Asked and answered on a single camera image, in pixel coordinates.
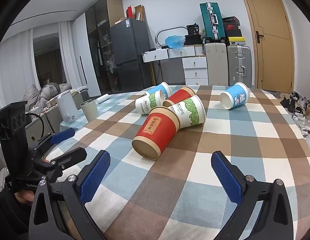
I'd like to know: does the dark grey fridge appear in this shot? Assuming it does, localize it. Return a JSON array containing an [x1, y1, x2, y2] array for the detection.
[[109, 18, 152, 94]]

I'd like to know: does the person's left hand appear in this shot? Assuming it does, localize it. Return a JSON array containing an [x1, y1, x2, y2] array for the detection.
[[15, 189, 37, 204]]

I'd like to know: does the black bag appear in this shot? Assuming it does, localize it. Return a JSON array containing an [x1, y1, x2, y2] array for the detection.
[[186, 24, 203, 46]]

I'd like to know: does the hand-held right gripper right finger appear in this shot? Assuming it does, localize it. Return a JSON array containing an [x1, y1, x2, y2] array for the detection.
[[211, 151, 293, 240]]

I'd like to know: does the large white green paper cup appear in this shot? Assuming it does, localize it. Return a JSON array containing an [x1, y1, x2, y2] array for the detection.
[[169, 95, 206, 129]]

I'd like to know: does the dark glass display cabinet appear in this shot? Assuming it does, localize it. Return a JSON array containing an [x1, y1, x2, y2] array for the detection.
[[85, 0, 125, 96]]

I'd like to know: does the white drawer cabinet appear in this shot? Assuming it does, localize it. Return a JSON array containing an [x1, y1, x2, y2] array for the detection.
[[182, 56, 209, 86]]

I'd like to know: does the blue plastic bag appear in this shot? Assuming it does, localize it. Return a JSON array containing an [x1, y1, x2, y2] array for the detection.
[[165, 34, 186, 49]]

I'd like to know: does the beige suitcase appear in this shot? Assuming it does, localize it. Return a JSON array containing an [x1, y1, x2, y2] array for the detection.
[[204, 42, 229, 86]]

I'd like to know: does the white curtain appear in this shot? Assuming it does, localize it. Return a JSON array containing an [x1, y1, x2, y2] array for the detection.
[[58, 21, 81, 88]]

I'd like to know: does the white desk with drawers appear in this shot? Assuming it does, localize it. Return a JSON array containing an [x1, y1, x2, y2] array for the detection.
[[141, 45, 204, 63]]

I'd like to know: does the blue cartoon paper cup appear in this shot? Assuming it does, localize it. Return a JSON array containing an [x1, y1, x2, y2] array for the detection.
[[220, 82, 250, 110]]

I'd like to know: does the black yellow shoe box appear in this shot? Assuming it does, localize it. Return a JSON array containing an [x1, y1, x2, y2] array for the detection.
[[227, 36, 245, 46]]

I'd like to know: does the beige storage box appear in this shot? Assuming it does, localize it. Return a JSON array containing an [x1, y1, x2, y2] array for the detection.
[[25, 105, 61, 146]]

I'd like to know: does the arched mirror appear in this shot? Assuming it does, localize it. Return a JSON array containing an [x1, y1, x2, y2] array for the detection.
[[155, 26, 188, 48]]

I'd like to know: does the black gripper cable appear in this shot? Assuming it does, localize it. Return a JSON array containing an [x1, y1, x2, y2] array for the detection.
[[26, 113, 47, 141]]

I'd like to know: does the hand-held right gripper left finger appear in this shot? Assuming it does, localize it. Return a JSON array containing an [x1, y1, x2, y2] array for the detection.
[[29, 150, 111, 240]]

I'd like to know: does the checked tablecloth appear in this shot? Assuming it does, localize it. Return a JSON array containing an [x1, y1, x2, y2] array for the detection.
[[60, 85, 310, 240]]

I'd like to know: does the white paper roll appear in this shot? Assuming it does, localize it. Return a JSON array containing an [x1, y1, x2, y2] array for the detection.
[[95, 94, 110, 104]]

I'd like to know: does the red paper cup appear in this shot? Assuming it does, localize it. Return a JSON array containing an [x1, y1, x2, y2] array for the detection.
[[162, 86, 196, 108], [131, 106, 181, 161]]

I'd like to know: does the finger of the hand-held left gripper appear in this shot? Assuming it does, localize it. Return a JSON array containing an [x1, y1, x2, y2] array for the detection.
[[33, 128, 76, 158], [46, 147, 87, 183]]

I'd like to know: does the small white green paper cup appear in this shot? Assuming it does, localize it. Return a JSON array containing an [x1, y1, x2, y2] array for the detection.
[[135, 89, 166, 115]]

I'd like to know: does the silver suitcase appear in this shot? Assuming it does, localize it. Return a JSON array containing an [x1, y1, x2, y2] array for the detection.
[[227, 45, 253, 88]]

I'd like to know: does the pile of grey clothes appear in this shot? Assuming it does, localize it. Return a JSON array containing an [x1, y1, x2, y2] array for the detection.
[[23, 82, 72, 111]]

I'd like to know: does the red black shoe box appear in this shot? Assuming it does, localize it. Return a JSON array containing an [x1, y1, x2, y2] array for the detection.
[[224, 22, 241, 37]]

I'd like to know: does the wooden door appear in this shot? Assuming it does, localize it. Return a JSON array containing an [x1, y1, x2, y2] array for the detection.
[[235, 0, 295, 93]]

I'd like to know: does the teal suitcase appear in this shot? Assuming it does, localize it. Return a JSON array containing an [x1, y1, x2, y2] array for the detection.
[[199, 2, 227, 43]]

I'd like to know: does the pile of shoes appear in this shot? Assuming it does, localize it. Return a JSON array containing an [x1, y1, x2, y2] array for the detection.
[[280, 91, 310, 137]]

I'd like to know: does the cardboard box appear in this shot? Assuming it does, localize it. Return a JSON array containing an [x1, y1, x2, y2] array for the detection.
[[134, 4, 146, 22]]

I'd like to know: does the white kettle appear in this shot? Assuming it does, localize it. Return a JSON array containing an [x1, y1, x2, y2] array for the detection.
[[56, 91, 80, 123]]

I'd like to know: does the grey green tumbler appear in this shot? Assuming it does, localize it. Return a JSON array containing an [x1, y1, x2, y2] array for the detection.
[[80, 101, 99, 123]]

